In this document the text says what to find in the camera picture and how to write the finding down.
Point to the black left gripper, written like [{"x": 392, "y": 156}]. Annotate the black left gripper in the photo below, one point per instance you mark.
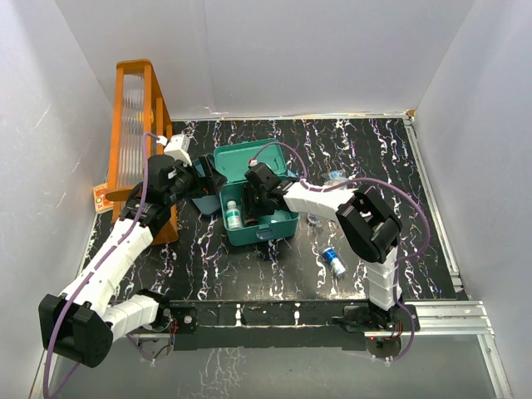
[{"x": 211, "y": 184}]

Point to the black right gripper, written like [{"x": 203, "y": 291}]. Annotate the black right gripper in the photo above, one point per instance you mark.
[{"x": 249, "y": 208}]

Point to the white medicine bottle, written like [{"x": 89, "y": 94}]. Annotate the white medicine bottle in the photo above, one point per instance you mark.
[{"x": 233, "y": 216}]

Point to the brown orange-cap bottle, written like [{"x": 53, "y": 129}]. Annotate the brown orange-cap bottle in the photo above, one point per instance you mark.
[{"x": 250, "y": 220}]

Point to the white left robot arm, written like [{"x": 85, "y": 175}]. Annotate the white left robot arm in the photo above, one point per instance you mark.
[{"x": 80, "y": 323}]

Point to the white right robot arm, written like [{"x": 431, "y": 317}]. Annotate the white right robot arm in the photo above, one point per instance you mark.
[{"x": 368, "y": 223}]

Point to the teal medicine box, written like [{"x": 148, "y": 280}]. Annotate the teal medicine box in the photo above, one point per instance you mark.
[{"x": 232, "y": 161}]

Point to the dark teal inner tray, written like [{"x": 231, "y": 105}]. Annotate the dark teal inner tray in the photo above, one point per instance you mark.
[{"x": 207, "y": 205}]

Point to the clear bag blue item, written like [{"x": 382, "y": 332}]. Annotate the clear bag blue item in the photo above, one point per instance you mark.
[{"x": 333, "y": 178}]

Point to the white blue bandage roll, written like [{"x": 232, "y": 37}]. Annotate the white blue bandage roll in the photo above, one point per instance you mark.
[{"x": 333, "y": 261}]

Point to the orange wooden rack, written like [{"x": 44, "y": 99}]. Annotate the orange wooden rack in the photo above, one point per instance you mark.
[{"x": 139, "y": 106}]

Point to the orange card box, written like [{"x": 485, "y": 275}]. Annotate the orange card box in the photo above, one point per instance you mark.
[{"x": 101, "y": 203}]

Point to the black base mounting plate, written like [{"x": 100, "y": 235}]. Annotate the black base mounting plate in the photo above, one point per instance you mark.
[{"x": 194, "y": 325}]

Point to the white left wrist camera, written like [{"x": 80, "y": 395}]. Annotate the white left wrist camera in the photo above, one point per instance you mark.
[{"x": 177, "y": 147}]

